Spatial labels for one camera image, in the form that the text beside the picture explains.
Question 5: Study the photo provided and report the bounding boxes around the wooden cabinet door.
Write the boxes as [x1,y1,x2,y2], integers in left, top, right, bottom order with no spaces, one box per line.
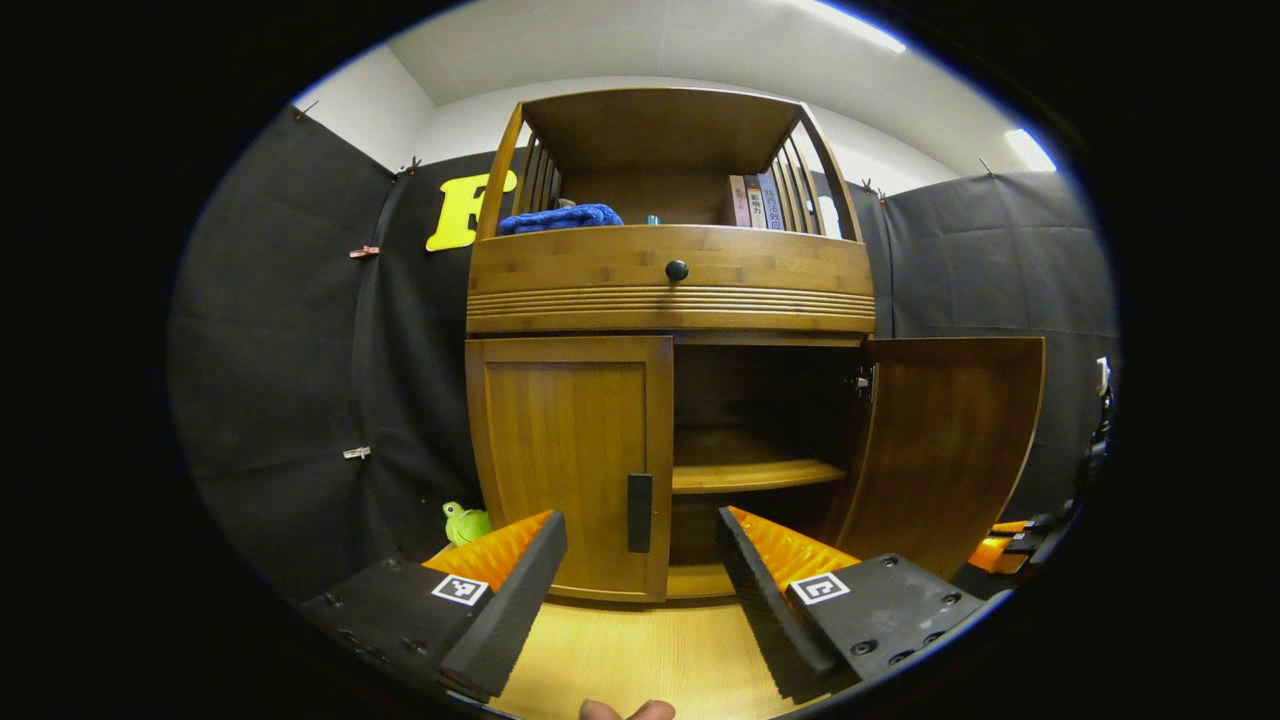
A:
[820,336,1047,581]
[465,335,674,604]

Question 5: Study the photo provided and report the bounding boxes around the black backdrop cloth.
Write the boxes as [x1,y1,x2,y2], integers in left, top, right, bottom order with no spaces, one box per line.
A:
[168,105,1119,601]

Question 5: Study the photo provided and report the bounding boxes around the blue towel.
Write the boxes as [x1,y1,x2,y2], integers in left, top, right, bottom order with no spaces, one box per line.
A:
[497,204,624,236]

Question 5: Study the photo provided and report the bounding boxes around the black door handle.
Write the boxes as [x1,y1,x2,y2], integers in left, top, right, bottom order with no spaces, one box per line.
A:
[627,473,654,554]

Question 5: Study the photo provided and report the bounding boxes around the wooden inner shelf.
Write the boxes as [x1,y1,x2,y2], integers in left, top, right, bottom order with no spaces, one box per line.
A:
[672,428,849,495]

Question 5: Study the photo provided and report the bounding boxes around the green frog toy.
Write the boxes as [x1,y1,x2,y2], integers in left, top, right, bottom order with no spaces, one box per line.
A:
[443,501,493,547]

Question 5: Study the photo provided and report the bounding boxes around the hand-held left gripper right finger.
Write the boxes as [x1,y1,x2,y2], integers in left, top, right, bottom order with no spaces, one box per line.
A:
[716,505,991,701]

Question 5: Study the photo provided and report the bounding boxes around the wooden double-door shoe cabinet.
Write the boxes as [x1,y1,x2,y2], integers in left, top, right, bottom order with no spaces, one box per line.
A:
[463,87,1047,606]

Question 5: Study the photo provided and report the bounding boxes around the wooden cabinet drawer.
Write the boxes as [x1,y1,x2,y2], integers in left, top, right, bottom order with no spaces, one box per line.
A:
[466,225,877,334]

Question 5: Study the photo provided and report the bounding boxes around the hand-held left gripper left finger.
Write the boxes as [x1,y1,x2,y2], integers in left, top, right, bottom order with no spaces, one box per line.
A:
[300,510,569,703]

